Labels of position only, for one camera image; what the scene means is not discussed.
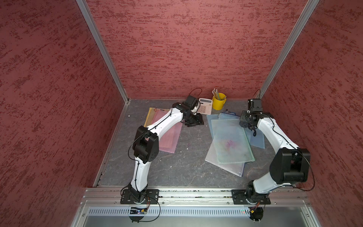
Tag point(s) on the aluminium front rail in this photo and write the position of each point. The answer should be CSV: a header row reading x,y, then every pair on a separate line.
x,y
222,197

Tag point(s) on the perforated metal strip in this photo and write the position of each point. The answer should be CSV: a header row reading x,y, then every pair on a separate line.
x,y
172,212

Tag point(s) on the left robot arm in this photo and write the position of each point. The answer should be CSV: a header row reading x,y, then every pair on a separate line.
x,y
146,142

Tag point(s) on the blue mesh document bag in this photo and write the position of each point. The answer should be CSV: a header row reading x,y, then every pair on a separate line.
x,y
257,141

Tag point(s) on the yellow mesh document bag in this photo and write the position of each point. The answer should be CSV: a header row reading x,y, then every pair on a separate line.
x,y
150,116

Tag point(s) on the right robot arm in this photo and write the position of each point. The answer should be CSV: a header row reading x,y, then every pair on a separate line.
x,y
291,164

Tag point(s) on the clear white mesh document bag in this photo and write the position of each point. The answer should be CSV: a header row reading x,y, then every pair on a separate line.
x,y
234,168

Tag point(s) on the pink mesh document bag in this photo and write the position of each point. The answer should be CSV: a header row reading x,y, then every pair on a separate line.
x,y
170,139

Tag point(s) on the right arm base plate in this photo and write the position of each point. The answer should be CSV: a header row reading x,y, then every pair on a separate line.
x,y
243,197

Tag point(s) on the right black connector box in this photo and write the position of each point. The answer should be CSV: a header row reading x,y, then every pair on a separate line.
x,y
256,213

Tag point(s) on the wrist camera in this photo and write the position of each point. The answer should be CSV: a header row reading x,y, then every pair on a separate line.
x,y
255,105
192,103

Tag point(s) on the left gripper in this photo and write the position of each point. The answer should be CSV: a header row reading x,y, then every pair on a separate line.
x,y
198,120

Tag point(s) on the yellow mug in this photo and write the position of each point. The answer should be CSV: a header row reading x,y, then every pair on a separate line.
x,y
218,104

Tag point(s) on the pencils in mug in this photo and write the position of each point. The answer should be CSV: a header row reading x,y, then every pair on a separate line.
x,y
216,94

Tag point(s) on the green mesh document bag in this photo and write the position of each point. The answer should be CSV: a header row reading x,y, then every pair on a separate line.
x,y
230,142

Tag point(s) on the pink calculator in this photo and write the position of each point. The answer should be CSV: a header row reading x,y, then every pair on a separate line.
x,y
205,106

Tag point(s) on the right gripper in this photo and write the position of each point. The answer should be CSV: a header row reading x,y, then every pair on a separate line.
x,y
242,118

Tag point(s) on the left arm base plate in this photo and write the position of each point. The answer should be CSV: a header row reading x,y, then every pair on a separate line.
x,y
145,197

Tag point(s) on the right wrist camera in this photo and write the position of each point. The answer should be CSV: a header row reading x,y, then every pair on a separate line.
x,y
255,105

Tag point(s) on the left circuit board with cables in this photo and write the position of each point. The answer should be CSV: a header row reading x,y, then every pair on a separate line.
x,y
139,211

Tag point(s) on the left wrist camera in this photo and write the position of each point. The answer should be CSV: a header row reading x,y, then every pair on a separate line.
x,y
192,103

